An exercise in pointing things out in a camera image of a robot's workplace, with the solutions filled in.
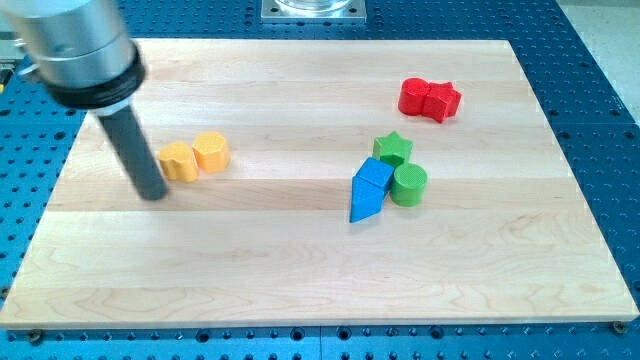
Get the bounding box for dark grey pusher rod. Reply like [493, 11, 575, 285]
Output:
[97, 104, 168, 201]

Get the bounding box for yellow heart block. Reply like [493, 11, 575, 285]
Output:
[157, 142, 198, 182]

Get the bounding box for yellow octagon block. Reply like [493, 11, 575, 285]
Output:
[192, 131, 230, 173]

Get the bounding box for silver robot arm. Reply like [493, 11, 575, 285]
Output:
[1, 0, 167, 201]

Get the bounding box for wooden board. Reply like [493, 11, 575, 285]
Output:
[1, 39, 638, 329]

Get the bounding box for board corner screw left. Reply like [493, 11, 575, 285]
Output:
[26, 329, 44, 346]

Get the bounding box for board corner screw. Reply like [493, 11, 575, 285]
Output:
[611, 321, 628, 335]
[26, 329, 44, 346]

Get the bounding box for blue triangle block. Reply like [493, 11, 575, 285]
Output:
[349, 176, 386, 223]

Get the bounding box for blue cube block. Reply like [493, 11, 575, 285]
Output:
[355, 157, 395, 192]

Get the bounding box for green star block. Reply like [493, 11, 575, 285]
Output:
[372, 131, 413, 168]

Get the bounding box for green cylinder block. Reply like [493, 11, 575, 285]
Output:
[390, 163, 428, 207]

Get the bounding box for red cylinder block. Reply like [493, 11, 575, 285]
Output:
[397, 78, 430, 116]

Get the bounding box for red star block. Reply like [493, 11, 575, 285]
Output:
[421, 82, 462, 123]

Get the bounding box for board corner screw right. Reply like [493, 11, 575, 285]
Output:
[611, 321, 628, 335]

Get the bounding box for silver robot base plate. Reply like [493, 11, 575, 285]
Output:
[260, 0, 367, 24]

